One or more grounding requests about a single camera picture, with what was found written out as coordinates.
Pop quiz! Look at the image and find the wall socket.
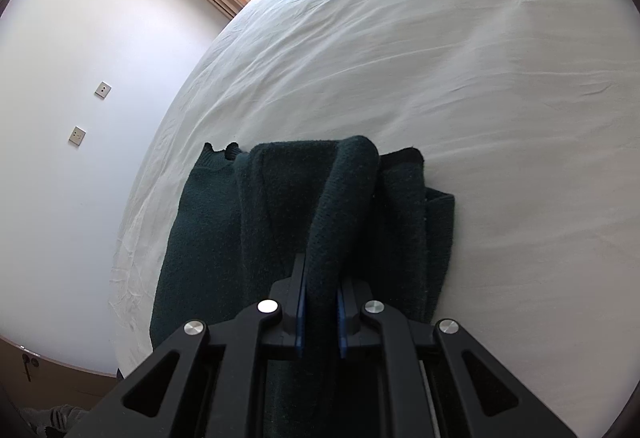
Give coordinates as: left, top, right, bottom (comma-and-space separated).
68, 126, 86, 146
94, 82, 112, 100

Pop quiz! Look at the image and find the wooden door with handle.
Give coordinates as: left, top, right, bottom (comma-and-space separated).
0, 338, 118, 410

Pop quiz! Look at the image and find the white bed sheet mattress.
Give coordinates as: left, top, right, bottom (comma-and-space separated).
110, 0, 639, 437

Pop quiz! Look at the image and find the upper wall socket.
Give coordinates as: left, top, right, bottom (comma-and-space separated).
94, 82, 112, 100

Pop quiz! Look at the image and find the lower wall socket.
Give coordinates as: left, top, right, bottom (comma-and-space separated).
68, 126, 86, 146

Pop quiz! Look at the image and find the dark green knit sweater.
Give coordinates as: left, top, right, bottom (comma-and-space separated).
148, 133, 457, 438

